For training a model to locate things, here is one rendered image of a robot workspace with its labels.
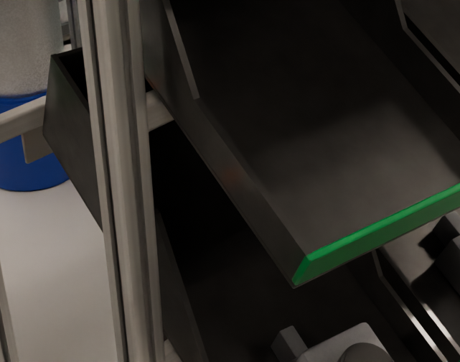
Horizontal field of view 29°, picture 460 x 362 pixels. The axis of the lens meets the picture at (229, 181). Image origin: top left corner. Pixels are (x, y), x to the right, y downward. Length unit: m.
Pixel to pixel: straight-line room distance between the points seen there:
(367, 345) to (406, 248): 0.16
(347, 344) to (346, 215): 0.09
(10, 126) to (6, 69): 0.68
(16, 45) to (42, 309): 0.36
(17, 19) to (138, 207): 0.82
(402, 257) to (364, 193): 0.19
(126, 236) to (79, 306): 0.70
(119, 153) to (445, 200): 0.15
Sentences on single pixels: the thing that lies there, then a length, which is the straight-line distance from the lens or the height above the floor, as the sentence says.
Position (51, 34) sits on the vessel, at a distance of 1.28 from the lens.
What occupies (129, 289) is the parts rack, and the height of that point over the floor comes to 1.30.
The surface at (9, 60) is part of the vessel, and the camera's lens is 1.27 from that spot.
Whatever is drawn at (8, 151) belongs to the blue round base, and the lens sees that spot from 1.33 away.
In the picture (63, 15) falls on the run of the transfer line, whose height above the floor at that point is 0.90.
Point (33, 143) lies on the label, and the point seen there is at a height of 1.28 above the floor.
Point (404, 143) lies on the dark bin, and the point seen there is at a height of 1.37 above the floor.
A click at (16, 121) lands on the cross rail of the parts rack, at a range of 0.60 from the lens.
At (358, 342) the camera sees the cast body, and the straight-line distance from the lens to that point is 0.47.
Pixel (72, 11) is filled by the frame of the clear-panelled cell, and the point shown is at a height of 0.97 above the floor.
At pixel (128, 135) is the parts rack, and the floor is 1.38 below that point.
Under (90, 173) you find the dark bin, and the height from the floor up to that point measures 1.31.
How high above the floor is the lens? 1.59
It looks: 33 degrees down
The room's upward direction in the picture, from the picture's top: 1 degrees counter-clockwise
